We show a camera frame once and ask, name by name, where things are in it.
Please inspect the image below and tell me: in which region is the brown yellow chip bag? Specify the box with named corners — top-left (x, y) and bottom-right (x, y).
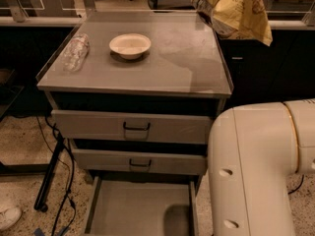
top-left (190, 0), bottom-right (273, 46)

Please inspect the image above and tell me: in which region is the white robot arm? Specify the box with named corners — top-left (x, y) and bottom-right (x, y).
top-left (208, 99), bottom-right (315, 236)

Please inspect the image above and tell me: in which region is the grey drawer cabinet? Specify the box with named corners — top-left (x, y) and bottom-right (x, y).
top-left (36, 11), bottom-right (234, 185)

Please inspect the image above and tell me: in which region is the grey top drawer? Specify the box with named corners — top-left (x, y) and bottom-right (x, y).
top-left (52, 110), bottom-right (213, 145)

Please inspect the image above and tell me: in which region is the grey middle drawer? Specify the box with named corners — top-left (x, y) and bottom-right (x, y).
top-left (71, 139), bottom-right (207, 175)

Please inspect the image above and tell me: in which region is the grey open bottom drawer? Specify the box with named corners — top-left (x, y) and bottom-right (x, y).
top-left (81, 177), bottom-right (199, 236)

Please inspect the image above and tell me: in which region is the white paper bowl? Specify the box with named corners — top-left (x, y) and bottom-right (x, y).
top-left (109, 33), bottom-right (152, 60)

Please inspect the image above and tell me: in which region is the clear plastic water bottle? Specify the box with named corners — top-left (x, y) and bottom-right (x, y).
top-left (62, 33), bottom-right (90, 73)

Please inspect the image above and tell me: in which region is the black table leg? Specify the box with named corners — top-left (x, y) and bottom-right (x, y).
top-left (33, 134), bottom-right (64, 212)

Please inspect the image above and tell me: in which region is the white shoe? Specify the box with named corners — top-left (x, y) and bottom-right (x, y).
top-left (0, 206), bottom-right (22, 231)

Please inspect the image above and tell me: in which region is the black cables left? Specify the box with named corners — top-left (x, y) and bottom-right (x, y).
top-left (34, 115), bottom-right (77, 236)

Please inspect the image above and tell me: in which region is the white horizontal rail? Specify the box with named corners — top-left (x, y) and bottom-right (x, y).
top-left (269, 21), bottom-right (315, 30)

